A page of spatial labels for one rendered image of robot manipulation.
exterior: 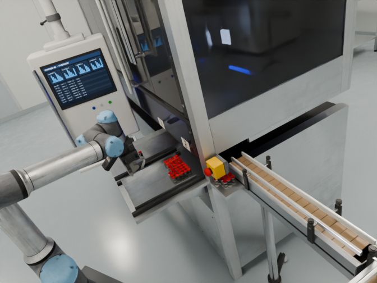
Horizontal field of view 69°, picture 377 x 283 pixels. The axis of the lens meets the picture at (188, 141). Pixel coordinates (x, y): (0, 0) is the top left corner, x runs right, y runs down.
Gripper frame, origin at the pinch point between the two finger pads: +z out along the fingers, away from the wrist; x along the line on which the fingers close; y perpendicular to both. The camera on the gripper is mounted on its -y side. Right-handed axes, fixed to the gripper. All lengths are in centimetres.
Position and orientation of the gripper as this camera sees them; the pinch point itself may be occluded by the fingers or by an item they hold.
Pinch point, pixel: (130, 174)
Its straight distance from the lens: 138.6
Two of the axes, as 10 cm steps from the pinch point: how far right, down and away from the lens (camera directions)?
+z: 2.3, 7.6, 6.1
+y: 8.1, -4.9, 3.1
